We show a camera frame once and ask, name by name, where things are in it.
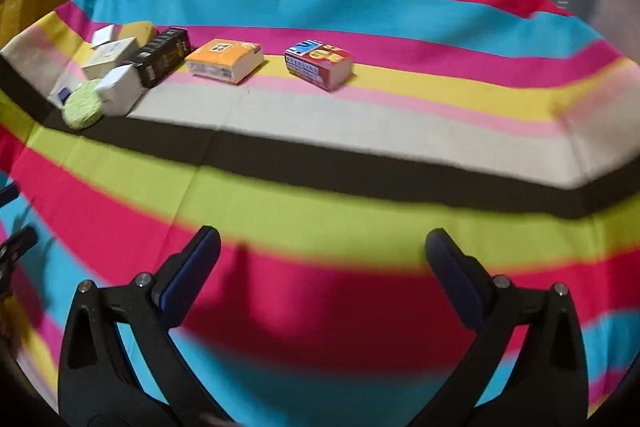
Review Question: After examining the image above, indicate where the red blue small box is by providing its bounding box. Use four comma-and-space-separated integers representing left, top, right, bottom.
284, 39, 354, 92

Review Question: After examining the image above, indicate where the yellow sponge block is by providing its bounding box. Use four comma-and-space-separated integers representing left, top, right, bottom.
118, 20, 157, 48

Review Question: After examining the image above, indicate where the beige long herbal box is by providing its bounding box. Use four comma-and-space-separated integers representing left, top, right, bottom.
82, 37, 139, 80

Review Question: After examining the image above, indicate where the orange white box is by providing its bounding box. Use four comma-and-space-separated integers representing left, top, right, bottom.
186, 39, 265, 84

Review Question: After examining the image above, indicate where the green round puff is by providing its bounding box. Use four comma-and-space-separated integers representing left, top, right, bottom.
62, 79, 103, 130

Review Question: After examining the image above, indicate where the white square box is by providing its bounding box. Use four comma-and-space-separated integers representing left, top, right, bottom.
94, 64, 146, 116

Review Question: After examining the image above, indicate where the colourful striped cloth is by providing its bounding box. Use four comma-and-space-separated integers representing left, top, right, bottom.
1, 0, 639, 426

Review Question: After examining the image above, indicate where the black long box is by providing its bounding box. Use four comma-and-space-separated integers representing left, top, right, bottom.
128, 27, 192, 89

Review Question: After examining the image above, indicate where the small white cube box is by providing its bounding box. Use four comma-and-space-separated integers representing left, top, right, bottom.
90, 25, 118, 49

